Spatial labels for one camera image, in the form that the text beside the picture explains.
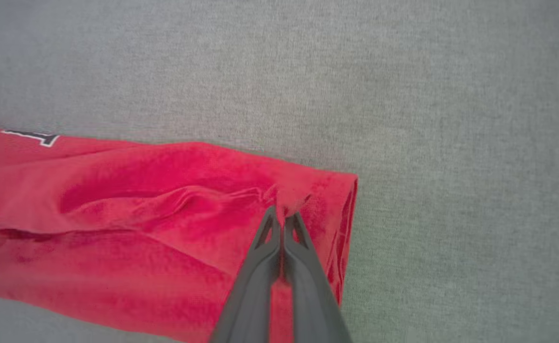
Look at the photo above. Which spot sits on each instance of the red Bulls basketball jersey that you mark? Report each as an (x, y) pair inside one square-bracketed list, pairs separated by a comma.
[(141, 214)]

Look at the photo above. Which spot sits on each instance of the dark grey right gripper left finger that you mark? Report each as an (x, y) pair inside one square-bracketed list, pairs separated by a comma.
[(250, 295)]

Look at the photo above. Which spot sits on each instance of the grey fabric sofa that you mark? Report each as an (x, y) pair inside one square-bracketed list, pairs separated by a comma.
[(403, 85)]

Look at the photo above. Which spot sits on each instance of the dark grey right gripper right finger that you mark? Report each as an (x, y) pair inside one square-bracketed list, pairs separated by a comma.
[(315, 295)]

